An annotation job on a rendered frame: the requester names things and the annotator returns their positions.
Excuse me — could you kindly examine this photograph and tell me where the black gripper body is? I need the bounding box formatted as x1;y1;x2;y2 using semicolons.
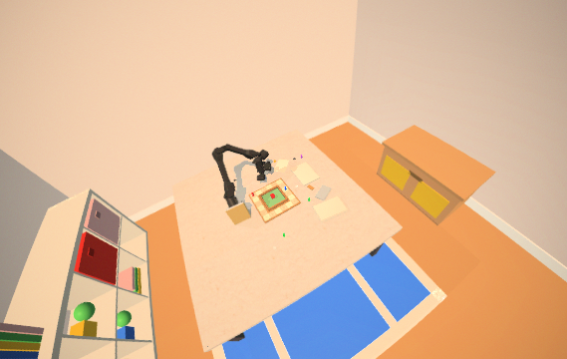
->
255;165;265;181

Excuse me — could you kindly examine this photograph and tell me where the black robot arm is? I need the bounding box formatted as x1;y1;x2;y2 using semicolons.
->
211;145;272;208

